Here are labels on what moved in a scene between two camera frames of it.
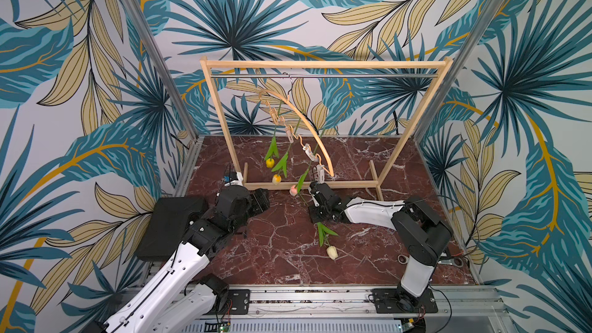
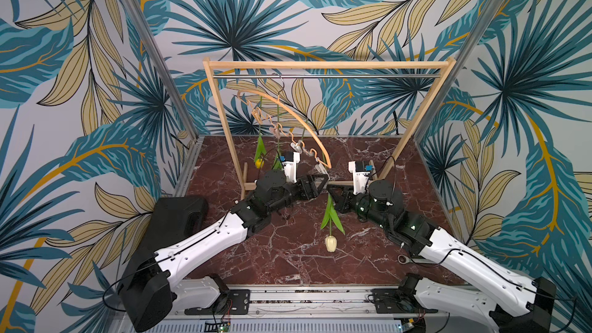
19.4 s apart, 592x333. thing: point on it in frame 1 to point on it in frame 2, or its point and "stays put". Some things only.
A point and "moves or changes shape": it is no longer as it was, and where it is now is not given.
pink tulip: x=294 y=190 moves or changes shape
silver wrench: x=403 y=259 stays put
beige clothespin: x=274 y=116 to x=257 y=112
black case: x=166 y=227 stays put
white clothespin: x=307 y=148 to x=297 y=146
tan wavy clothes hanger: x=310 y=119 moves or changes shape
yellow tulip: x=274 y=149 to x=260 y=149
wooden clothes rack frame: x=375 y=183 stays put
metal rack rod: x=319 y=75 stays put
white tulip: x=331 y=252 moves or changes shape
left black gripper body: x=257 y=204 to x=302 y=193
